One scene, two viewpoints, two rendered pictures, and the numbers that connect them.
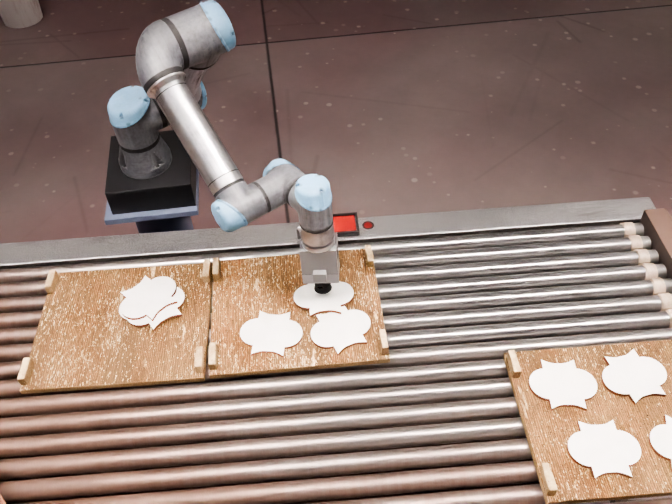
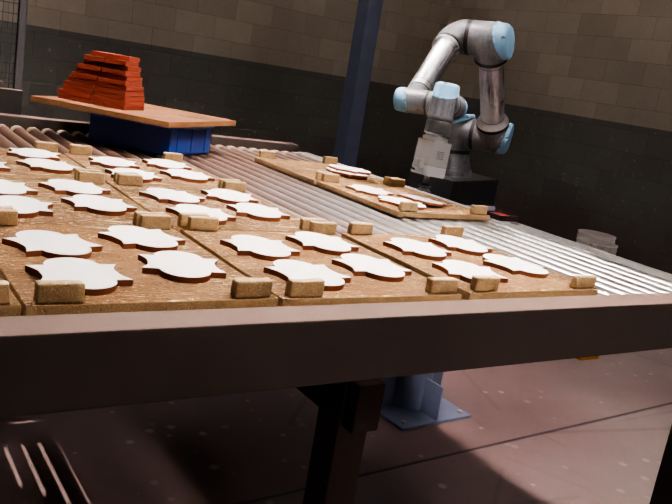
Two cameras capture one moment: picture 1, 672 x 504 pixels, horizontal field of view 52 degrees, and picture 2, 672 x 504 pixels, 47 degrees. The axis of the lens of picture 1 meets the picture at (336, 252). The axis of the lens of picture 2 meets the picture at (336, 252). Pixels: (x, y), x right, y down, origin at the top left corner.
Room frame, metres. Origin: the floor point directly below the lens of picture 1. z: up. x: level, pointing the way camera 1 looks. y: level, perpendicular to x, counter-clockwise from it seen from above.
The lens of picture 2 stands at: (-0.34, -1.76, 1.26)
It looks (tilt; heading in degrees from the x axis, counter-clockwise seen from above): 13 degrees down; 57
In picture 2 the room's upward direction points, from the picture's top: 9 degrees clockwise
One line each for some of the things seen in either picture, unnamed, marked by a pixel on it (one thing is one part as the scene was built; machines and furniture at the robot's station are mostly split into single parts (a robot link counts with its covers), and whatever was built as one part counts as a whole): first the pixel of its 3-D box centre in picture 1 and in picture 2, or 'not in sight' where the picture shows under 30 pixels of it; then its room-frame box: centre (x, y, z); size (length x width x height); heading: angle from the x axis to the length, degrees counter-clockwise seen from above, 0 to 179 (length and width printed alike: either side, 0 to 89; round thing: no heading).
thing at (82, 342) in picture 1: (124, 323); (326, 173); (1.02, 0.52, 0.93); 0.41 x 0.35 x 0.02; 92
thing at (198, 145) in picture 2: not in sight; (152, 132); (0.50, 0.84, 0.97); 0.31 x 0.31 x 0.10; 43
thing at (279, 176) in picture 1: (282, 185); (447, 105); (1.16, 0.11, 1.22); 0.11 x 0.11 x 0.08; 35
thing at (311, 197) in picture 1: (313, 202); (444, 102); (1.09, 0.04, 1.23); 0.09 x 0.08 x 0.11; 35
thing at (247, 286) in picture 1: (296, 308); (401, 200); (1.05, 0.10, 0.93); 0.41 x 0.35 x 0.02; 93
